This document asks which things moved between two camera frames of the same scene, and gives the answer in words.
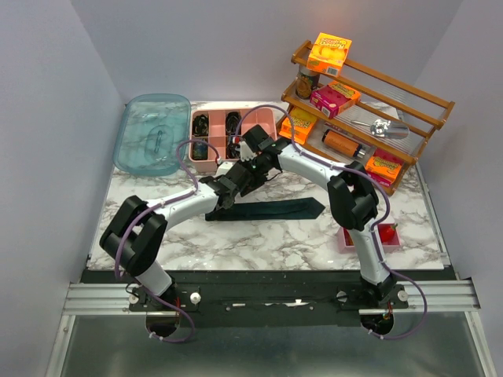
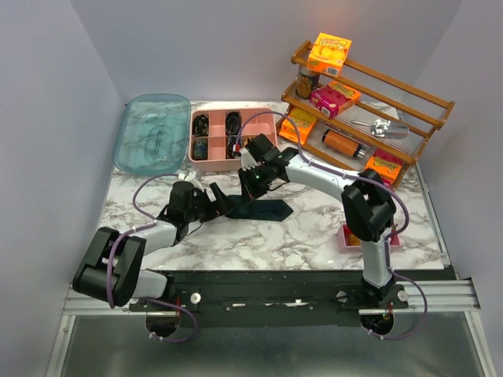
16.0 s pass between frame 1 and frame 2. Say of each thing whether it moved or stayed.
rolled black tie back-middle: stayed
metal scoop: stayed
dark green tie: moved
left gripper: moved
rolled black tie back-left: stayed
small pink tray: stayed
